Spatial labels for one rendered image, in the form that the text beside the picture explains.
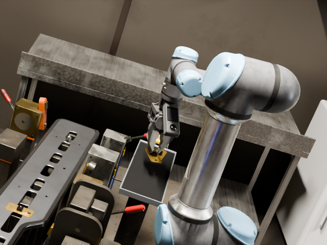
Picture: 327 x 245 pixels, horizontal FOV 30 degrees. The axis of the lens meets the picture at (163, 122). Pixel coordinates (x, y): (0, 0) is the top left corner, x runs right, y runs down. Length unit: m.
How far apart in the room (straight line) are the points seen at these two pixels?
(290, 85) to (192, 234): 0.44
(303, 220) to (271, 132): 0.75
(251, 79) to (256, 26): 2.75
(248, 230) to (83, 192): 0.48
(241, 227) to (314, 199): 2.37
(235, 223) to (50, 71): 1.98
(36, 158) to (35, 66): 1.21
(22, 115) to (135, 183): 0.68
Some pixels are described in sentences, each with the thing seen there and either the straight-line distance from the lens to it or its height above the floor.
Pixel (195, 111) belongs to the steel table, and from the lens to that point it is 3.39.
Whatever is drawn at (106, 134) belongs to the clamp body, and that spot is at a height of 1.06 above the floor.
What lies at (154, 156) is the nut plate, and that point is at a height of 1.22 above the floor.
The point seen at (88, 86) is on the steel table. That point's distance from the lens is 3.35.
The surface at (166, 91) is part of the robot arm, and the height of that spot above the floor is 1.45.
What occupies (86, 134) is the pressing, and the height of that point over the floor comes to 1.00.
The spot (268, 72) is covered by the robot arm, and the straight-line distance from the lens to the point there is 1.41.
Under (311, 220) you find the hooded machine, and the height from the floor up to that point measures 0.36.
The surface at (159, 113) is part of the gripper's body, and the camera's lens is 1.92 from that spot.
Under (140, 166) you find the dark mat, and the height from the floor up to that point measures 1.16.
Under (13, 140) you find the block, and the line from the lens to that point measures 2.24.
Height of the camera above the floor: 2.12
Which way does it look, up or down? 24 degrees down
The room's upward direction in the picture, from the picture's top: 20 degrees clockwise
